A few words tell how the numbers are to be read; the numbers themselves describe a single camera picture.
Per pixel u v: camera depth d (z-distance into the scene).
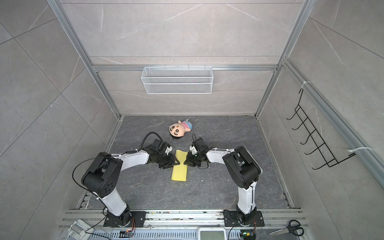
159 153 0.78
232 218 0.73
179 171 0.88
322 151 0.63
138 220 0.73
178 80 1.01
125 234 0.70
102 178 0.47
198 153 0.76
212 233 0.66
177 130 1.00
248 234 0.70
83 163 0.46
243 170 0.50
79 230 0.69
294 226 0.72
